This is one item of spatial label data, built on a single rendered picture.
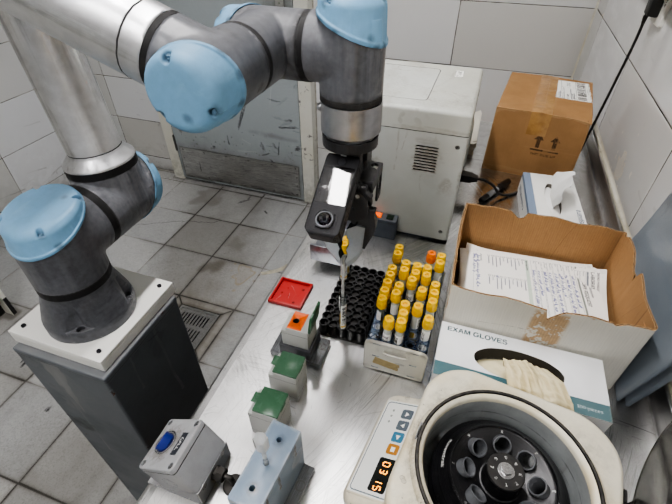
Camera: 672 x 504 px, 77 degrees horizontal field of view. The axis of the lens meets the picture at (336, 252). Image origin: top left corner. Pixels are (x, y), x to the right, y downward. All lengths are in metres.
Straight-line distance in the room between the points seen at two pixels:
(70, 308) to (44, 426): 1.20
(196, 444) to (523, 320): 0.50
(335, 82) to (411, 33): 1.70
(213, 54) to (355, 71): 0.16
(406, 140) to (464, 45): 1.32
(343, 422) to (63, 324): 0.48
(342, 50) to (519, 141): 0.85
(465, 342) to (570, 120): 0.72
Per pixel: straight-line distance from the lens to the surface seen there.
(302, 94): 2.36
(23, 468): 1.92
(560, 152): 1.27
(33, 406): 2.05
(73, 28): 0.48
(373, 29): 0.48
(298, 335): 0.69
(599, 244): 0.92
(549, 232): 0.90
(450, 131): 0.86
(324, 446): 0.67
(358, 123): 0.51
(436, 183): 0.91
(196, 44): 0.41
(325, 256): 0.87
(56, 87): 0.76
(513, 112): 1.24
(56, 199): 0.76
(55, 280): 0.77
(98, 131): 0.78
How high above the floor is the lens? 1.48
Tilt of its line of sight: 41 degrees down
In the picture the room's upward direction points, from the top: straight up
